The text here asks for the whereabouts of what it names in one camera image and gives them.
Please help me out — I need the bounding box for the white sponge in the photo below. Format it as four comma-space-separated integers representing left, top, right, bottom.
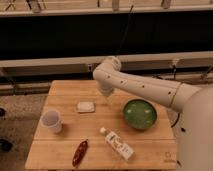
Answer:
77, 102, 95, 113

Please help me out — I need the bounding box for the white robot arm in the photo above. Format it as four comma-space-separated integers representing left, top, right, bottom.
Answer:
93, 56, 213, 171

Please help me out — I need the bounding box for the white ceramic cup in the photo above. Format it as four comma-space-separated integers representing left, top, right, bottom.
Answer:
41, 110, 62, 133

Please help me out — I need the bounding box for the green bowl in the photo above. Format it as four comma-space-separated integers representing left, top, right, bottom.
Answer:
123, 99, 157, 130

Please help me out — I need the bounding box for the wooden table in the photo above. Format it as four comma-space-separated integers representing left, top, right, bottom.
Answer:
25, 80, 177, 170

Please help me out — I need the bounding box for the white plastic bottle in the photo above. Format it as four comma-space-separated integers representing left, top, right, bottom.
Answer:
100, 127, 134, 161

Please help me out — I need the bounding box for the black hanging cable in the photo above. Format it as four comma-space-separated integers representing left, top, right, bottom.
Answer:
114, 4, 135, 58

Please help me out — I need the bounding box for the black floor cable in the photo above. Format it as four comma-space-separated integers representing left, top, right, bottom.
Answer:
170, 112, 182, 129

